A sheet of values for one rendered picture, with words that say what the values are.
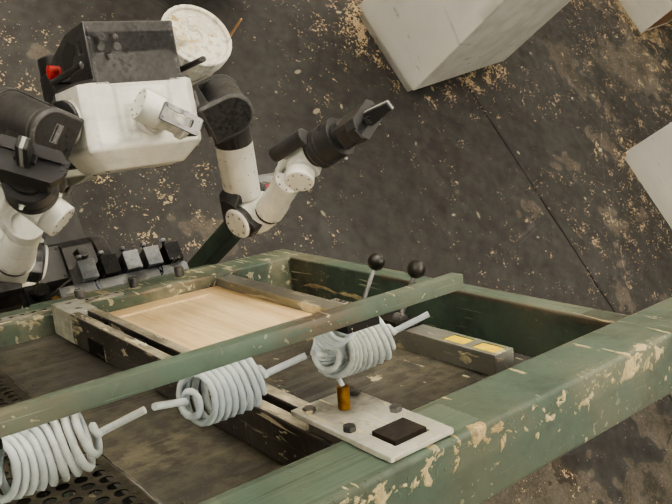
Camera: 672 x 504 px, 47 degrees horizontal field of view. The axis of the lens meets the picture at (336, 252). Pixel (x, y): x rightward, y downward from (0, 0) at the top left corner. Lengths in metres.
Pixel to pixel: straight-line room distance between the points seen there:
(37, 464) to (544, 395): 0.61
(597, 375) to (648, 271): 3.83
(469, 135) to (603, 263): 1.07
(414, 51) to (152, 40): 2.56
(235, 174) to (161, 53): 0.33
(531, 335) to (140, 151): 0.89
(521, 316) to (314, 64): 2.60
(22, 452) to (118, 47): 1.06
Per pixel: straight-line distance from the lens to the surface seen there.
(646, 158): 5.25
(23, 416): 0.71
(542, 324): 1.57
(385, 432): 0.90
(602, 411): 1.15
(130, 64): 1.68
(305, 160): 1.66
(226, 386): 0.83
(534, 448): 1.03
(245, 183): 1.84
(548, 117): 4.95
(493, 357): 1.34
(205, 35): 3.27
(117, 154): 1.64
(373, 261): 1.60
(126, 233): 3.07
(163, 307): 1.93
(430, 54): 4.06
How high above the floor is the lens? 2.66
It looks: 51 degrees down
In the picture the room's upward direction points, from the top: 51 degrees clockwise
